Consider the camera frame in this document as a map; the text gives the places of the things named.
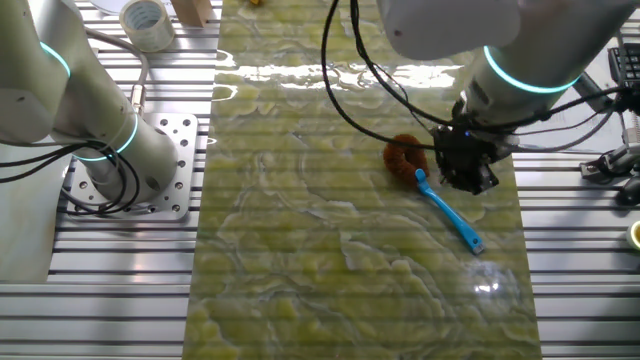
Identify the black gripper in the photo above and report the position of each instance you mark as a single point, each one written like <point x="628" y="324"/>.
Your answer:
<point x="462" y="152"/>

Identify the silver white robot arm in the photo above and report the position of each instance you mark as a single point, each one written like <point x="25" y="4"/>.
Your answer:
<point x="100" y="100"/>

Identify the grey metal clamp device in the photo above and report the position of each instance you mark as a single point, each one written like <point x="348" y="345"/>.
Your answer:
<point x="617" y="161"/>

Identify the black rounded device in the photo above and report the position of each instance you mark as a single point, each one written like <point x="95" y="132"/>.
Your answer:
<point x="631" y="191"/>

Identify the white ribbed block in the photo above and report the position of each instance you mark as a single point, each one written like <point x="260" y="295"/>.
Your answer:
<point x="633" y="136"/>

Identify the green marble pattern mat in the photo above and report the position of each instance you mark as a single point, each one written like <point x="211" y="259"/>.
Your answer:
<point x="325" y="250"/>

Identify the black keyboard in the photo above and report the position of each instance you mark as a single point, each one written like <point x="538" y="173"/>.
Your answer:
<point x="627" y="65"/>

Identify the small cardboard box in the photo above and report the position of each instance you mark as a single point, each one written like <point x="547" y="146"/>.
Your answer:
<point x="192" y="12"/>

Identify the clear adhesive tape roll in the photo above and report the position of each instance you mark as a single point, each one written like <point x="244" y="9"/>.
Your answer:
<point x="160" y="36"/>

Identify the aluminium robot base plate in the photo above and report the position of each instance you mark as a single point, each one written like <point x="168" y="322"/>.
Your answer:
<point x="185" y="145"/>

